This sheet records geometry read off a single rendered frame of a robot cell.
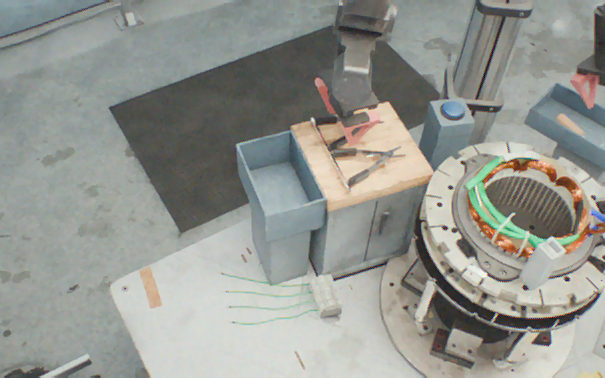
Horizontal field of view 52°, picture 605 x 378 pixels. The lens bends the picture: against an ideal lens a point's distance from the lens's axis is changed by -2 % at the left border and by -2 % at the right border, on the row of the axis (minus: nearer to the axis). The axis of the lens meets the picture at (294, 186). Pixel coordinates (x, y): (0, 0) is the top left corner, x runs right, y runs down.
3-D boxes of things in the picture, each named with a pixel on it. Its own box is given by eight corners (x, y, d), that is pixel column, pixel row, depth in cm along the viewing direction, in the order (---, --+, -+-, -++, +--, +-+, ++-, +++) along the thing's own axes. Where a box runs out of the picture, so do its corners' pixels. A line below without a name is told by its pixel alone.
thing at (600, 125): (610, 229, 137) (672, 144, 115) (588, 259, 132) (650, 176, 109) (514, 170, 147) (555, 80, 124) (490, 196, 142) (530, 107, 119)
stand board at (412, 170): (328, 212, 106) (329, 204, 104) (290, 134, 117) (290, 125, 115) (432, 182, 111) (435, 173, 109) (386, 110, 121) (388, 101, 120)
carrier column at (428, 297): (417, 326, 119) (440, 271, 103) (410, 316, 121) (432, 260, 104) (428, 321, 120) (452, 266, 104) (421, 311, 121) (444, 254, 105)
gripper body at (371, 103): (343, 119, 102) (347, 86, 96) (318, 79, 107) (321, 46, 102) (378, 110, 103) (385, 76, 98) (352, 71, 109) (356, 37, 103)
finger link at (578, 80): (603, 122, 112) (604, 76, 107) (569, 112, 117) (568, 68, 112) (624, 105, 114) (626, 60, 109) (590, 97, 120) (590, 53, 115)
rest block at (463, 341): (449, 331, 117) (455, 319, 113) (478, 342, 115) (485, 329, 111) (443, 351, 114) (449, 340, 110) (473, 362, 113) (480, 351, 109)
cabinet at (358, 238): (320, 286, 127) (329, 211, 106) (289, 215, 137) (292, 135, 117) (406, 259, 131) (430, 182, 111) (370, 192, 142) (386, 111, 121)
